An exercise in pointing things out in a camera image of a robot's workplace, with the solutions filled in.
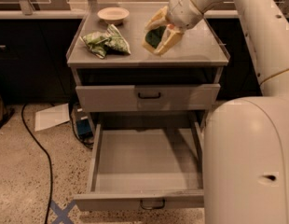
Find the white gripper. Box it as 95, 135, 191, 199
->
144, 0, 202, 55

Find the green and yellow sponge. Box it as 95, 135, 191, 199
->
143, 26, 166, 52

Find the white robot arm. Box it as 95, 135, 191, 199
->
145, 0, 289, 224

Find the grey metal drawer cabinet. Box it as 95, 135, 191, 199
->
67, 3, 228, 130

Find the grey upper drawer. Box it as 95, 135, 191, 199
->
76, 84, 220, 112

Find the open grey middle drawer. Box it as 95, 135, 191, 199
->
75, 125, 204, 211

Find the white ceramic bowl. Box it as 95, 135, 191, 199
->
97, 7, 130, 25

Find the green chip bag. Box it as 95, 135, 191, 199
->
80, 24, 131, 59

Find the blue box on floor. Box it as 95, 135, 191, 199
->
76, 119, 92, 139

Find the white paper sheet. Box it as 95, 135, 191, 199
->
34, 104, 70, 132

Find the black upper drawer handle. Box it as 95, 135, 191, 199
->
138, 92, 161, 100

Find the black drawer handle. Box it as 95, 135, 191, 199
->
140, 199, 166, 211
138, 92, 161, 100

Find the black cable left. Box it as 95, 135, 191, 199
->
21, 104, 54, 224

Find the black middle drawer handle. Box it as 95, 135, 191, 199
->
140, 199, 166, 211

